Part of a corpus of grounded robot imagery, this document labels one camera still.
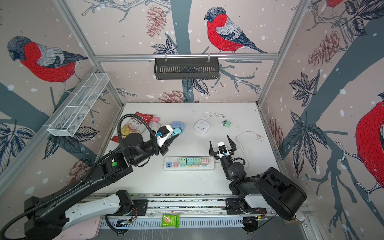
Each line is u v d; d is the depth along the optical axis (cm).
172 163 86
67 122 71
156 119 110
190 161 83
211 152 74
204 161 82
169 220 69
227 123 106
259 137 98
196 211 73
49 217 38
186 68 106
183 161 82
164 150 55
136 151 46
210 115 111
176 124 104
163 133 50
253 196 59
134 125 104
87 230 66
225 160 70
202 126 104
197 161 82
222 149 64
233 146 73
